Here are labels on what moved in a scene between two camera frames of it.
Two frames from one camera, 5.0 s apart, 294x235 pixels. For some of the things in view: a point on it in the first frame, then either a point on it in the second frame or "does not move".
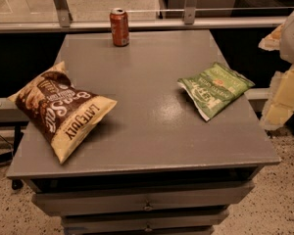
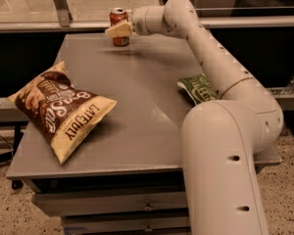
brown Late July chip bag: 59,111 does not move
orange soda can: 120,25 does not move
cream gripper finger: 286,94 → 145,20
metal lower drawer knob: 148,229 does not move
